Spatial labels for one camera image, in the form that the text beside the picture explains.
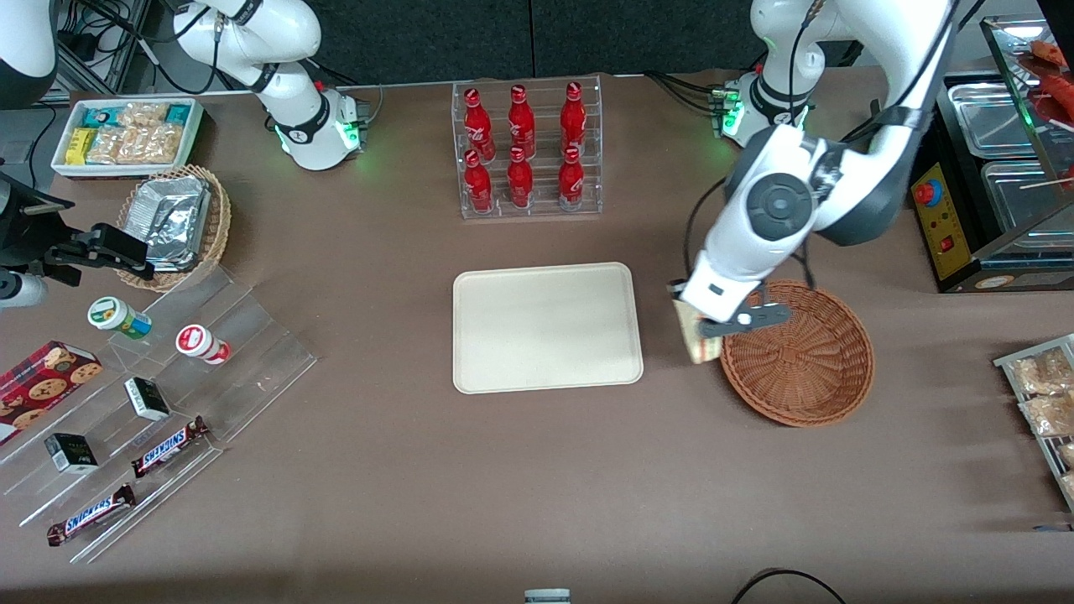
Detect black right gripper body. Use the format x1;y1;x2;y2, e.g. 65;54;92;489
0;171;83;273

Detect triangular sandwich wedge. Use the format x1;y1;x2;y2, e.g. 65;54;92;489
669;281;725;365

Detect tan wicker basket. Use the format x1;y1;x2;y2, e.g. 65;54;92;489
115;164;232;294

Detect brown round wicker basket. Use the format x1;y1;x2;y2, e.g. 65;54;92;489
718;279;876;429

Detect cream plastic tray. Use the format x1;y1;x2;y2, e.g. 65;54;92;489
451;261;645;396

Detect green lid white cup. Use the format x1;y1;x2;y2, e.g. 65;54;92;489
86;295;154;341

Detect silver foil packet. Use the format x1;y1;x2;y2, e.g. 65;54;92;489
126;175;212;272

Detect white cylinder on right gripper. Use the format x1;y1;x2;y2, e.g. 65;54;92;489
0;272;49;310

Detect clear bag of crackers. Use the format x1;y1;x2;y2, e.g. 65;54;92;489
117;102;170;129
86;124;184;166

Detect red lid white cup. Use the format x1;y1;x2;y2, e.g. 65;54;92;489
175;323;232;366

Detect white rectangular snack bin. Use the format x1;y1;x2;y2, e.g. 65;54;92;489
50;97;206;180

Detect red tartan cookie box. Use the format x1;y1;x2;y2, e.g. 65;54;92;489
0;339;104;446

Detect small black box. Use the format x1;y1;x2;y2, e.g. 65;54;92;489
43;431;100;476
123;376;172;423

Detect red cola bottle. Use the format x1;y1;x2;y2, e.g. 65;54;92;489
463;149;495;215
559;81;588;157
557;147;587;211
463;87;497;162
507;84;537;159
506;147;535;210

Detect clear acrylic bottle rack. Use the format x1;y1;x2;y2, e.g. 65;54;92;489
451;75;604;221

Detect clear acrylic stepped stand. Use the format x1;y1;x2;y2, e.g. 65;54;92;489
0;263;319;565

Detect snickers chocolate bar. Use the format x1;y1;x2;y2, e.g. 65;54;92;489
45;482;138;548
130;415;211;480

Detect black food warmer cabinet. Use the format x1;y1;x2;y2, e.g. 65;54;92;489
910;15;1074;295

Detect steel warmer pan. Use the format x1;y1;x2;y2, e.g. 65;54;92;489
945;81;1043;162
980;158;1074;234

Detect red sausage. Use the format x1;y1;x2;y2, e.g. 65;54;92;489
1027;38;1074;110

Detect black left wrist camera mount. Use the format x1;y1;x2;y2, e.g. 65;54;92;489
697;304;792;341

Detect black cables at left base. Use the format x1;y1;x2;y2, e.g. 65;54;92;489
644;70;733;117

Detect black cables at base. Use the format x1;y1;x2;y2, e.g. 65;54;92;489
306;57;385;127
644;70;733;117

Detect aluminium frame rack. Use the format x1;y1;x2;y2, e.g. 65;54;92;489
57;0;154;98

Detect black cables at right base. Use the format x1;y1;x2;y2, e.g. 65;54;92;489
306;57;385;127

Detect black looped table cable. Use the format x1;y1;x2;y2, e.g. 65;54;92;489
729;568;849;604

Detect grey wire rack tray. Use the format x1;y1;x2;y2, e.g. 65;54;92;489
993;333;1074;514

